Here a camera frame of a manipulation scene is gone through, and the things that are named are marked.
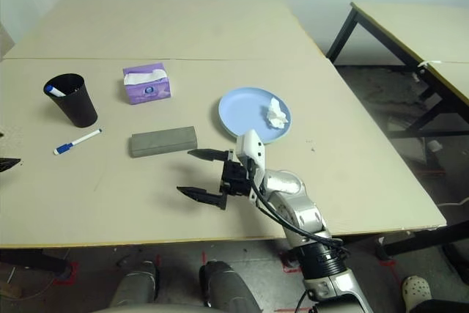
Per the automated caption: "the white floor cable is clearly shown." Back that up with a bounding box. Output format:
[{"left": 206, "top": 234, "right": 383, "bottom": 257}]
[{"left": 437, "top": 195, "right": 469, "bottom": 208}]

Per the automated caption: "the beige robot torso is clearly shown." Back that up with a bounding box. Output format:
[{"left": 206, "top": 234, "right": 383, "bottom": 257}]
[{"left": 91, "top": 301, "right": 228, "bottom": 313}]

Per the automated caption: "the blue plate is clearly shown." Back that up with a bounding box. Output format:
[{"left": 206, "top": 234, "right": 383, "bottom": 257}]
[{"left": 218, "top": 86, "right": 293, "bottom": 145}]

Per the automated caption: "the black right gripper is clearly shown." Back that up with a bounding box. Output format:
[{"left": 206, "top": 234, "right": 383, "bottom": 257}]
[{"left": 176, "top": 147, "right": 256, "bottom": 211}]

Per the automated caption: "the black plastic cup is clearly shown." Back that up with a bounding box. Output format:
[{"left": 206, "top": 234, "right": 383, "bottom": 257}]
[{"left": 43, "top": 73, "right": 99, "bottom": 128}]

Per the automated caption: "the grey glasses case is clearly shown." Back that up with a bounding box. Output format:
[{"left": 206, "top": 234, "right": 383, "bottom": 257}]
[{"left": 128, "top": 125, "right": 199, "bottom": 159}]

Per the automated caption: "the white marker blue cap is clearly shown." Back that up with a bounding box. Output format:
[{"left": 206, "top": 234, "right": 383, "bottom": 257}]
[
  {"left": 53, "top": 128, "right": 103, "bottom": 156},
  {"left": 44, "top": 84, "right": 67, "bottom": 97}
]

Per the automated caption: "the grey right robot leg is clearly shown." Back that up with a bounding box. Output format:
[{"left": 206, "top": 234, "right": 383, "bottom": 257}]
[{"left": 199, "top": 259, "right": 263, "bottom": 313}]

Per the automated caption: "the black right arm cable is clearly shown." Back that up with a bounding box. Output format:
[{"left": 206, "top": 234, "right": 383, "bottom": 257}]
[{"left": 247, "top": 158, "right": 349, "bottom": 313}]

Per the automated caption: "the white tissue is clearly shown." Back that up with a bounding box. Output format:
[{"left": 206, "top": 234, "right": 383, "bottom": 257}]
[{"left": 261, "top": 96, "right": 289, "bottom": 130}]

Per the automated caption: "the bystander dark trouser leg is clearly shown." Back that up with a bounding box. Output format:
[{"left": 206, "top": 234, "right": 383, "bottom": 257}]
[{"left": 413, "top": 298, "right": 469, "bottom": 313}]

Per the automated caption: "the purple tissue box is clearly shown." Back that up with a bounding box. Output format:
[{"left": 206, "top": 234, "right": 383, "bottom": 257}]
[{"left": 122, "top": 62, "right": 173, "bottom": 105}]

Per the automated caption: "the grey robot leg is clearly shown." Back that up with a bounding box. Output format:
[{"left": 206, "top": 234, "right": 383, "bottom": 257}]
[
  {"left": 109, "top": 259, "right": 160, "bottom": 306},
  {"left": 199, "top": 259, "right": 263, "bottom": 313}
]

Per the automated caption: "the grey left robot leg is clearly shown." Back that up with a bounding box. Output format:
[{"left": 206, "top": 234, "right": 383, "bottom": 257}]
[{"left": 109, "top": 259, "right": 160, "bottom": 306}]

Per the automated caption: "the white clog shoe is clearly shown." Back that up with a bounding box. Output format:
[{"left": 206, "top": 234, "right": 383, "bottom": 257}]
[{"left": 402, "top": 275, "right": 432, "bottom": 307}]

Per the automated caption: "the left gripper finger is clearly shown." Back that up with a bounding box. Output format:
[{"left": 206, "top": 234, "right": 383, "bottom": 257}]
[{"left": 0, "top": 158, "right": 22, "bottom": 174}]

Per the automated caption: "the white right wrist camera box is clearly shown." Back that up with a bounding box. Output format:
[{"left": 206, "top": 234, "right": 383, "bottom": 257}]
[{"left": 236, "top": 128, "right": 267, "bottom": 200}]

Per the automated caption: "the beige side table black frame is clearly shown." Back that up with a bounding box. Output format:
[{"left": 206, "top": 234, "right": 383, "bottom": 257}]
[{"left": 326, "top": 1, "right": 469, "bottom": 273}]

